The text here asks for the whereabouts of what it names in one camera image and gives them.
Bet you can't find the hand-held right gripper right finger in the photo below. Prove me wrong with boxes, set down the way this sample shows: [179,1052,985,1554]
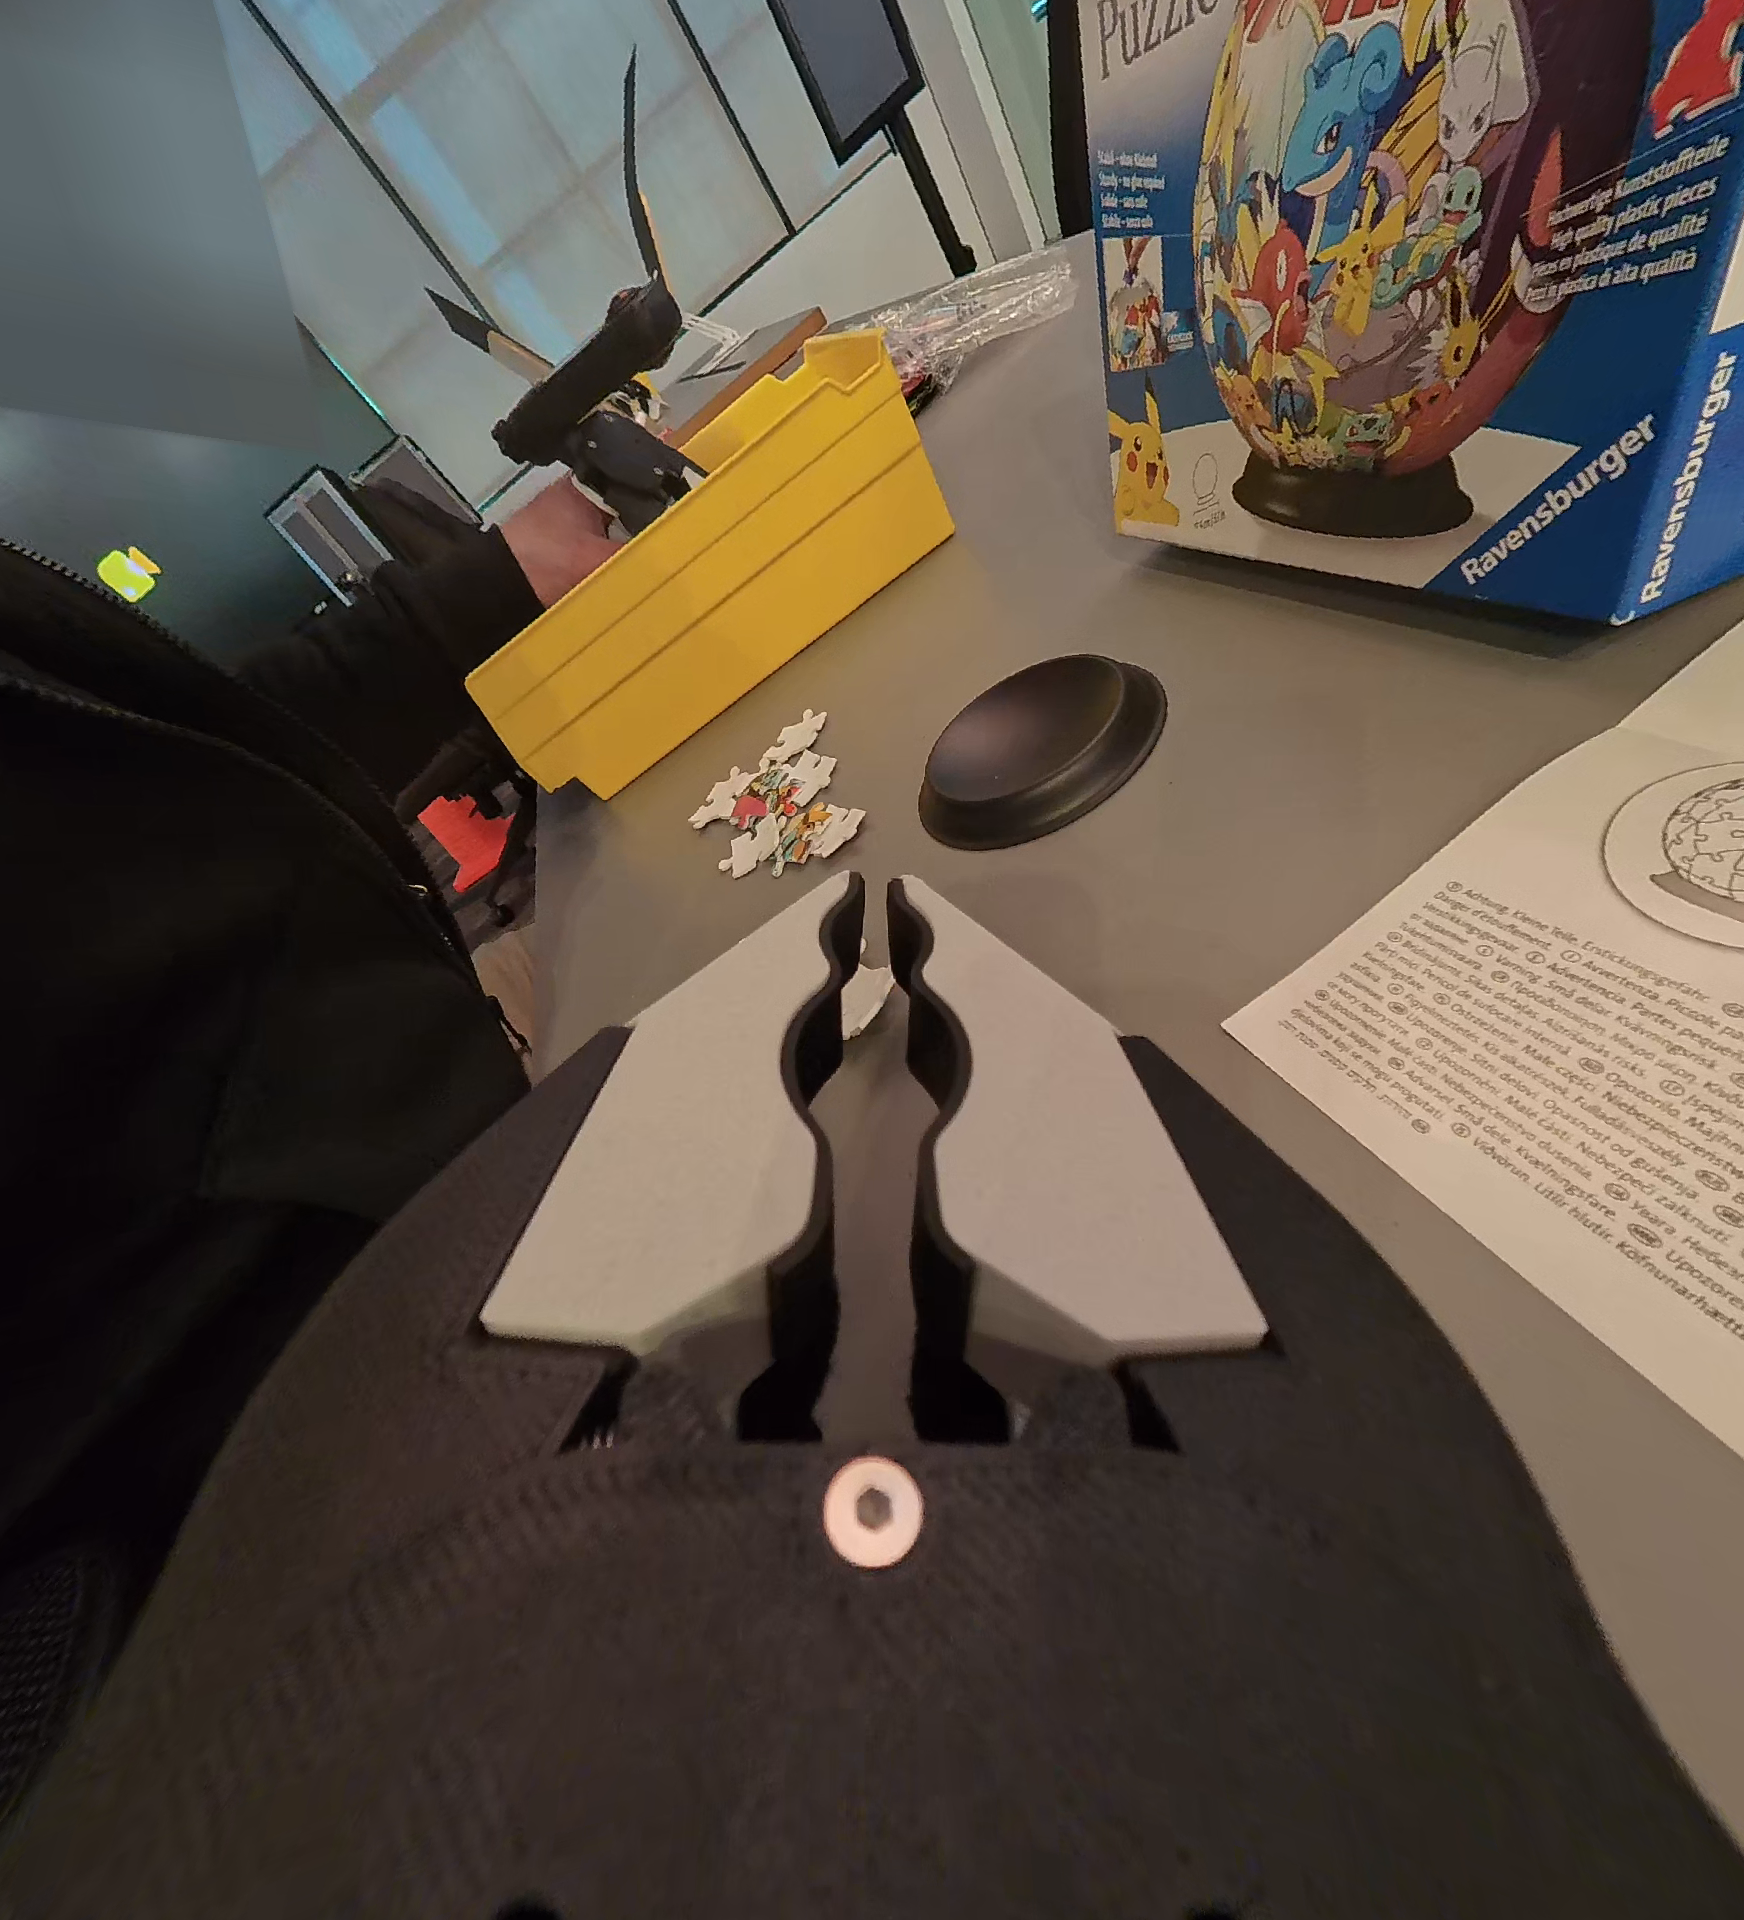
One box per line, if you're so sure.
[887,873,1271,1445]

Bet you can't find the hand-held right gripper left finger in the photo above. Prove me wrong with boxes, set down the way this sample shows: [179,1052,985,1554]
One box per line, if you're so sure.
[478,873,868,1440]

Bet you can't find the yellow plastic bin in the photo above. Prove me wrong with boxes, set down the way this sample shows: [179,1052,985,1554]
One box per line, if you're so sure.
[462,333,957,795]

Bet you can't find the person's left forearm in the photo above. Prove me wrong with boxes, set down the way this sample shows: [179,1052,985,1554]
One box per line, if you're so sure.
[235,478,548,751]

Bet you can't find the black round puzzle stand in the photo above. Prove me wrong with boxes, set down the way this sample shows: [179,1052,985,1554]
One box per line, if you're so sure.
[918,651,1170,854]

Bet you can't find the printed puzzle box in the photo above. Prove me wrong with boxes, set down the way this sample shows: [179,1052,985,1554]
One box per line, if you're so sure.
[1088,0,1744,624]

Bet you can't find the person's left hand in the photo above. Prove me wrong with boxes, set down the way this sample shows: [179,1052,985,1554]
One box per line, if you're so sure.
[501,476,635,606]

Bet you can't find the brown wooden board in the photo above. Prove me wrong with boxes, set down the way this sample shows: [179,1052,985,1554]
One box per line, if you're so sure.
[663,304,828,437]

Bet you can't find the person's beige trousers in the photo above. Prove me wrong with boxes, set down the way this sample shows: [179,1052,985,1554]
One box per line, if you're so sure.
[478,937,535,1059]

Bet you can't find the grey framed cabinet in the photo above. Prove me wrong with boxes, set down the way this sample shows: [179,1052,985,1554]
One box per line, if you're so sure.
[266,465,367,614]

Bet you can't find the red floor object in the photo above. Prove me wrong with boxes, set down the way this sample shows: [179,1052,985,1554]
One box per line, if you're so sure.
[414,795,514,902]

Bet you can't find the clear plastic bag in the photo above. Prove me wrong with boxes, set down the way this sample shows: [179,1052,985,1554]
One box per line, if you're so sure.
[870,254,1077,409]

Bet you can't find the white instruction sheet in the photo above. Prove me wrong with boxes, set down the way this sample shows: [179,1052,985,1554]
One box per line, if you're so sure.
[1220,577,1744,1517]

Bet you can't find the black monitor on stand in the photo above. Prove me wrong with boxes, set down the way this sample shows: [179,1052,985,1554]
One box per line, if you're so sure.
[767,0,981,275]

